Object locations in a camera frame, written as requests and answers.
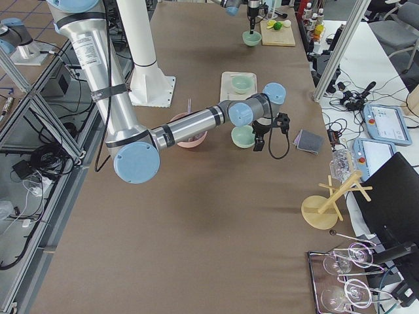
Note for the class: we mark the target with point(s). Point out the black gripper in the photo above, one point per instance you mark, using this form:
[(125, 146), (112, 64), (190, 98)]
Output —
[(260, 127), (252, 8)]

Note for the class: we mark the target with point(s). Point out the green bowl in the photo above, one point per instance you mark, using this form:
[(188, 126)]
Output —
[(251, 38), (242, 84), (243, 136)]

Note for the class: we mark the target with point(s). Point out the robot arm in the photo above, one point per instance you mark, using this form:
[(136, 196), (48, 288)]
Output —
[(232, 7), (134, 148)]

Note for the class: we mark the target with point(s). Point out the front lemon slice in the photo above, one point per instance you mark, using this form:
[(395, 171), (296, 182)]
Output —
[(270, 24)]

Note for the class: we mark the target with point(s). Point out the wooden cutting board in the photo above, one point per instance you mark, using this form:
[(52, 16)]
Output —
[(271, 37)]

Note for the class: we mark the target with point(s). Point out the grey cleaning cloth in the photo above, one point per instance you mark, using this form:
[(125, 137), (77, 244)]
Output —
[(308, 142)]

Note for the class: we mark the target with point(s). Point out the cream rabbit tray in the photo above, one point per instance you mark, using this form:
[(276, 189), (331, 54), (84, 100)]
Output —
[(227, 91)]

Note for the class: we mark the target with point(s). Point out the green bowl on tray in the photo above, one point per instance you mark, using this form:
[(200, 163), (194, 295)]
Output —
[(242, 84)]

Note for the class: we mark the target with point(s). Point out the pink bowl with ice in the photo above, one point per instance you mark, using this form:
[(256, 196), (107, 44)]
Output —
[(192, 141)]

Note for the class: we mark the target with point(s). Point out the clear glass mug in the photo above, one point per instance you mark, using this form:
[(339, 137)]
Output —
[(342, 164)]

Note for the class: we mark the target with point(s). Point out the wooden mug tree stand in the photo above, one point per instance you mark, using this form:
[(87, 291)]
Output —
[(323, 213)]

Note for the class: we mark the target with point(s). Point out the lower teach pendant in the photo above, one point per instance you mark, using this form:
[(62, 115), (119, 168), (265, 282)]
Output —
[(371, 154)]

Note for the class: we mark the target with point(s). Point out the teach pendant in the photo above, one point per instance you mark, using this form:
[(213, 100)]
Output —
[(371, 154), (386, 123)]

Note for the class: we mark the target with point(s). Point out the upper teach pendant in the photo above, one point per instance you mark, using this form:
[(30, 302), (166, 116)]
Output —
[(386, 123)]

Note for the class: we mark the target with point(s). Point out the upper wine glass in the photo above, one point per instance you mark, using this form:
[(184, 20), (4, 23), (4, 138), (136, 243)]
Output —
[(341, 261)]

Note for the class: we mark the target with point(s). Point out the wine glass rack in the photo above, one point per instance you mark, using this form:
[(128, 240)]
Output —
[(338, 276)]

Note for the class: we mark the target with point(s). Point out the lower wine glass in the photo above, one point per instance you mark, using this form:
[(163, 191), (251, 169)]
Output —
[(354, 295)]

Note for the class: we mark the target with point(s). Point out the aluminium frame post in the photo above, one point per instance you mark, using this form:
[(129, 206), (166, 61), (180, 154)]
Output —
[(342, 44)]

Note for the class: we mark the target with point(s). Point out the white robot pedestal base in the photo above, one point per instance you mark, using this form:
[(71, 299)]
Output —
[(149, 86)]

